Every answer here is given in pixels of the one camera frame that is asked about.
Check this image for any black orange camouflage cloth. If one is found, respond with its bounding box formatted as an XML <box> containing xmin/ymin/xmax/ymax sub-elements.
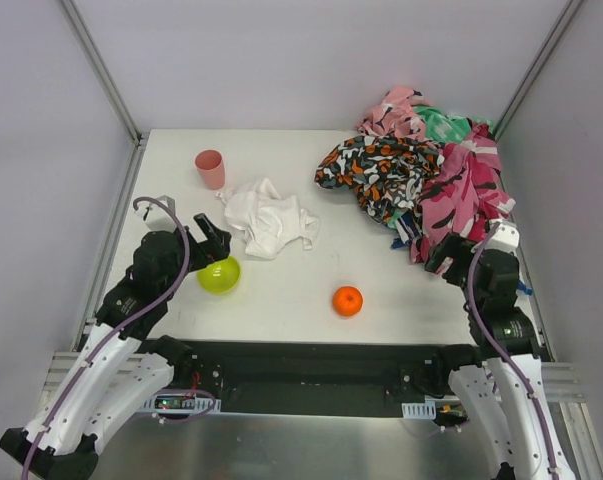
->
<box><xmin>314</xmin><ymin>135</ymin><xmax>444</xmax><ymax>227</ymax></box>

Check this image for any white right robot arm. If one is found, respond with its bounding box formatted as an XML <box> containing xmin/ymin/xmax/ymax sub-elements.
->
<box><xmin>425</xmin><ymin>227</ymin><xmax>575</xmax><ymax>479</ymax></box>

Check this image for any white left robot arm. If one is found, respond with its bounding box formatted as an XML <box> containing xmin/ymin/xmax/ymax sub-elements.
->
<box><xmin>0</xmin><ymin>214</ymin><xmax>231</xmax><ymax>479</ymax></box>

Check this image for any magenta pink camouflage cloth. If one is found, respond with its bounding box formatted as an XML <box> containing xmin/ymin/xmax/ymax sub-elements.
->
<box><xmin>410</xmin><ymin>123</ymin><xmax>516</xmax><ymax>263</ymax></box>

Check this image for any light pink patterned cloth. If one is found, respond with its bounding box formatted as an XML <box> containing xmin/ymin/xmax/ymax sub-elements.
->
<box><xmin>357</xmin><ymin>86</ymin><xmax>429</xmax><ymax>141</ymax></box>

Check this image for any yellow-green plastic bowl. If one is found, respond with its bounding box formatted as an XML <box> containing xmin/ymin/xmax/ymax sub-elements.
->
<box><xmin>196</xmin><ymin>256</ymin><xmax>241</xmax><ymax>295</ymax></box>

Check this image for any pink plastic cup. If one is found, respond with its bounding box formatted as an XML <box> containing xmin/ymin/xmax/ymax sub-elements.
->
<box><xmin>195</xmin><ymin>150</ymin><xmax>225</xmax><ymax>190</ymax></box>

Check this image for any orange mandarin fruit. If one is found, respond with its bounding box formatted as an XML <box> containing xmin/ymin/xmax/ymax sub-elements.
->
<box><xmin>332</xmin><ymin>286</ymin><xmax>364</xmax><ymax>317</ymax></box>

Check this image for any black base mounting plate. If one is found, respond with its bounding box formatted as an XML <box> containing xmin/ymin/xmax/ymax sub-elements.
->
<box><xmin>168</xmin><ymin>341</ymin><xmax>478</xmax><ymax>418</ymax></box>

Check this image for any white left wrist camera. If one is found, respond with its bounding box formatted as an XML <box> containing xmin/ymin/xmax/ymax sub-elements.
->
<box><xmin>133</xmin><ymin>195</ymin><xmax>176</xmax><ymax>232</ymax></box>

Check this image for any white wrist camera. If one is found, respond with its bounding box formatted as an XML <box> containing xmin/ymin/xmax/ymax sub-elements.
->
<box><xmin>483</xmin><ymin>219</ymin><xmax>520</xmax><ymax>254</ymax></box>
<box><xmin>133</xmin><ymin>195</ymin><xmax>176</xmax><ymax>232</ymax></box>

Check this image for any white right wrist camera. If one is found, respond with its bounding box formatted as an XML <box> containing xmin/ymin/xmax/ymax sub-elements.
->
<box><xmin>483</xmin><ymin>219</ymin><xmax>520</xmax><ymax>254</ymax></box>

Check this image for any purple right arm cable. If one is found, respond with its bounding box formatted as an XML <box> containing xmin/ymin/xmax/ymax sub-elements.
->
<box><xmin>413</xmin><ymin>222</ymin><xmax>565</xmax><ymax>480</ymax></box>

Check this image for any left white cable duct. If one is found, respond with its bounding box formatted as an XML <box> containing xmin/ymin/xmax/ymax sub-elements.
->
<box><xmin>137</xmin><ymin>395</ymin><xmax>221</xmax><ymax>415</ymax></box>

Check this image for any white cable duct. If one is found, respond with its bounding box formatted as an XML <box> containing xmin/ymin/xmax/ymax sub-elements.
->
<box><xmin>137</xmin><ymin>395</ymin><xmax>221</xmax><ymax>415</ymax></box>
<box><xmin>401</xmin><ymin>400</ymin><xmax>437</xmax><ymax>421</ymax></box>

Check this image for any right white cable duct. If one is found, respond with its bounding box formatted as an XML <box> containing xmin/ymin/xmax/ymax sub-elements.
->
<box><xmin>401</xmin><ymin>400</ymin><xmax>437</xmax><ymax>421</ymax></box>

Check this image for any left aluminium frame post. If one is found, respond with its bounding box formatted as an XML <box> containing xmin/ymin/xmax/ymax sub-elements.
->
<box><xmin>55</xmin><ymin>0</ymin><xmax>150</xmax><ymax>146</ymax></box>

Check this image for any aluminium frame post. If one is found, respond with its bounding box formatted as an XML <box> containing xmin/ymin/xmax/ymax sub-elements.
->
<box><xmin>55</xmin><ymin>0</ymin><xmax>150</xmax><ymax>146</ymax></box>
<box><xmin>493</xmin><ymin>0</ymin><xmax>587</xmax><ymax>141</ymax></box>

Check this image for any right aluminium frame post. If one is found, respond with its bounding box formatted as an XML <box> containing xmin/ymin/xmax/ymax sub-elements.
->
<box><xmin>493</xmin><ymin>0</ymin><xmax>587</xmax><ymax>141</ymax></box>

